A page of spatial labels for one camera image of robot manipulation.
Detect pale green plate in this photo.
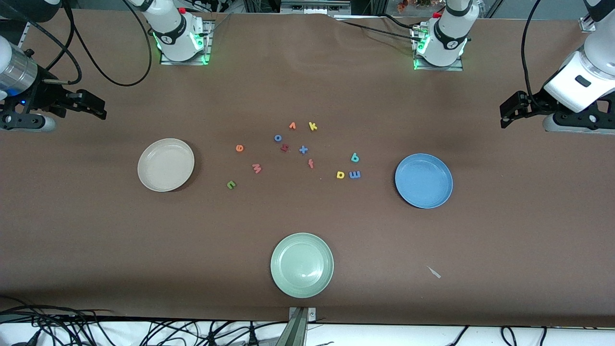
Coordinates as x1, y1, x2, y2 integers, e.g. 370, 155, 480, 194
270, 233, 334, 299

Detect black floor cable tangle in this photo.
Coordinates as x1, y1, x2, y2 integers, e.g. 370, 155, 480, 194
0, 296, 289, 346

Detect beige brown plate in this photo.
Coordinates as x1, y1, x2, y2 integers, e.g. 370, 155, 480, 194
137, 138, 196, 193

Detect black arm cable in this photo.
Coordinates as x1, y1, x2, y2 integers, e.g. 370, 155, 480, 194
19, 0, 152, 87
520, 0, 546, 104

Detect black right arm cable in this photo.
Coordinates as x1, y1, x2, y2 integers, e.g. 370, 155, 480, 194
19, 0, 152, 87

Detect black table cable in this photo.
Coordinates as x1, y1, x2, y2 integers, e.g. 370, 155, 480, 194
334, 13, 423, 44

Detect grey metal box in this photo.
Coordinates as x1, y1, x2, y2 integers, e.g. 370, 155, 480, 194
280, 0, 351, 15

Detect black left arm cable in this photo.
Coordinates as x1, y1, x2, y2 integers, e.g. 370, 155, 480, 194
520, 0, 546, 104

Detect blue plate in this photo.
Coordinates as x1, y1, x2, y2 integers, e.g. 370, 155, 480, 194
394, 153, 454, 210

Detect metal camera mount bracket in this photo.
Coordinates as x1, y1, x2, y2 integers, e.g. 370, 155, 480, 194
275, 307, 317, 346

